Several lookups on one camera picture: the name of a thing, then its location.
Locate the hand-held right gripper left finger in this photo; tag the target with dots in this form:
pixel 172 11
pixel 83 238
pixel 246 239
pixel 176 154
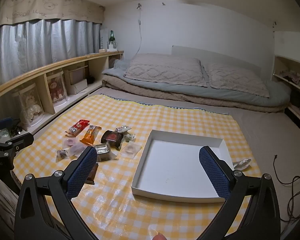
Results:
pixel 82 170

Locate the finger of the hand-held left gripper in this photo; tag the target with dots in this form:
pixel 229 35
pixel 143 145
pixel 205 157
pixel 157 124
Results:
pixel 3 123
pixel 17 142

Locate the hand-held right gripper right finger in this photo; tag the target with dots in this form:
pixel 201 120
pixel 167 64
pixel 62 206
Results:
pixel 212 170

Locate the brown gold-striped packet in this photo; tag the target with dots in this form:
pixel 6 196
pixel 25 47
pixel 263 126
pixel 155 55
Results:
pixel 92 175

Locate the small dark candy packet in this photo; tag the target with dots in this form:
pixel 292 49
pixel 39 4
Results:
pixel 61 154

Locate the gold brown cake packet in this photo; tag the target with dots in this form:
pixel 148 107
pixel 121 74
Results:
pixel 103 151

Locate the orange snack packet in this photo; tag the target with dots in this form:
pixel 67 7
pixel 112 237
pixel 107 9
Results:
pixel 90 135

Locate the white cardboard tray box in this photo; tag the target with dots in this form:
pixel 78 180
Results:
pixel 170 165

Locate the red snack packet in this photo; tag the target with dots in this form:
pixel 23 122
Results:
pixel 77 127

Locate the dark mooncake packet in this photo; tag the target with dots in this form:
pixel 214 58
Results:
pixel 111 138

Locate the pink donut packet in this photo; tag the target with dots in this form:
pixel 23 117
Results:
pixel 130 150

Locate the green white candy packet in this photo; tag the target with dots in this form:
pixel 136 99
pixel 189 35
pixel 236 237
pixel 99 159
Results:
pixel 128 137

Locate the white cartoon snack packet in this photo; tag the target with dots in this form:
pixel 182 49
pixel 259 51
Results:
pixel 122 129

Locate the person's right hand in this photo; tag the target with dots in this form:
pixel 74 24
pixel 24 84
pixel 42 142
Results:
pixel 159 237

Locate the silver foil wrapper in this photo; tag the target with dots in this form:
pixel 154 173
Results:
pixel 241 164

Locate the bagged white plush doll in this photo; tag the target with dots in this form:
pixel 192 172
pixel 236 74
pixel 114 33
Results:
pixel 31 105

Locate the bagged red plush doll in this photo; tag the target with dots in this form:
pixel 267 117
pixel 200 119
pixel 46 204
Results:
pixel 56 90

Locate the yellow checked mat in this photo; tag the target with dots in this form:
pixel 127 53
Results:
pixel 165 120

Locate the long wooden shelf unit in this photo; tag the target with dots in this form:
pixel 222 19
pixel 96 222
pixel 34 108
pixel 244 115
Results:
pixel 52 65

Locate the grey curtain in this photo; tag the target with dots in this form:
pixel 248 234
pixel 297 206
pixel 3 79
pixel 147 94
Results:
pixel 27 47

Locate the brown cardboard box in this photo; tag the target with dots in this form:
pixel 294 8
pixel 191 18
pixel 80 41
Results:
pixel 76 76

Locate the small black object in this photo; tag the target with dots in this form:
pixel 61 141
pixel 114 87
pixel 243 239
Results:
pixel 90 80

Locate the beige folded quilt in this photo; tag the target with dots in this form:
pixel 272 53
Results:
pixel 120 86

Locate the beige quilted pillow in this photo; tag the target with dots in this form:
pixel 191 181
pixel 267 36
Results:
pixel 165 70
pixel 237 80

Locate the grey-blue blanket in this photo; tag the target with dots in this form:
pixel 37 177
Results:
pixel 277 92

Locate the beige printed valance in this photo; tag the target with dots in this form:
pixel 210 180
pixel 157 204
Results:
pixel 40 7

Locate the white cluttered shelf unit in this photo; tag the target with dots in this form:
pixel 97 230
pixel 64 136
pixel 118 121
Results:
pixel 277 65

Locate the small white container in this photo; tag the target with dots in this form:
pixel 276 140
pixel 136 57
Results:
pixel 111 48

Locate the green glass bottle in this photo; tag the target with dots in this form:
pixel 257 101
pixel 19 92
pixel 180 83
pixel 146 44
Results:
pixel 111 38

